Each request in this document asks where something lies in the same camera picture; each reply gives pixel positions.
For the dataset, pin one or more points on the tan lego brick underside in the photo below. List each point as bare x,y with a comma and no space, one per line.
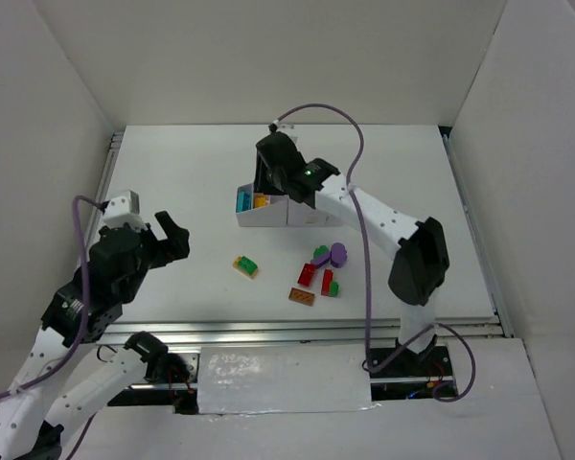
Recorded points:
302,297

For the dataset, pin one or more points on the purple and green lego piece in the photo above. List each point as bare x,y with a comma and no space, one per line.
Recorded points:
321,256

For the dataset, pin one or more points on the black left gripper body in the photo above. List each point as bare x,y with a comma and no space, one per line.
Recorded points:
154,243

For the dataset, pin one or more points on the yellow butterfly lego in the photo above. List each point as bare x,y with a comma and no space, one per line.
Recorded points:
260,200

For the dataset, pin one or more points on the green curved lego brick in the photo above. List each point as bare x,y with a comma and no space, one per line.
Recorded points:
246,264

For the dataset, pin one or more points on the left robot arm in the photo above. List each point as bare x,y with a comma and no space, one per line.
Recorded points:
38,415

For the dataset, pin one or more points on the purple oval lego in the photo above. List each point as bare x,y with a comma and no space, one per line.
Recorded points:
339,255

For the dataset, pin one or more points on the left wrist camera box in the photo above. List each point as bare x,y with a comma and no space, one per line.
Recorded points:
123,209

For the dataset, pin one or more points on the white divided organizer bin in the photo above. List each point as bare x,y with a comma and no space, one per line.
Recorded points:
283,212

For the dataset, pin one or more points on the small red lego brick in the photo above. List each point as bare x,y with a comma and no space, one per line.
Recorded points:
327,280

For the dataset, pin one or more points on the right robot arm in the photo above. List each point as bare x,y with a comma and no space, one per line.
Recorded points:
416,248

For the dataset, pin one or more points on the aluminium frame rail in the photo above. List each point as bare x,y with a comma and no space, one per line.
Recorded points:
234,286

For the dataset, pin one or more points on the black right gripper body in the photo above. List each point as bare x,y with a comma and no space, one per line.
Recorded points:
265,171

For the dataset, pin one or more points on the teal frog flower lego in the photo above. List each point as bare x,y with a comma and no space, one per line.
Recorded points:
244,201

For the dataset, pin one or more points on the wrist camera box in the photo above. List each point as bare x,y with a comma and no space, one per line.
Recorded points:
280,126
123,209

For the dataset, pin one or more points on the small green lego brick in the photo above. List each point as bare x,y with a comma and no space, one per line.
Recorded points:
334,289

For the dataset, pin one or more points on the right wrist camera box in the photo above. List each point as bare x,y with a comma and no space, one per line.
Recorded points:
280,126

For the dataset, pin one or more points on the light tan lego under green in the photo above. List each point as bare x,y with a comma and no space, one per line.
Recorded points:
246,270

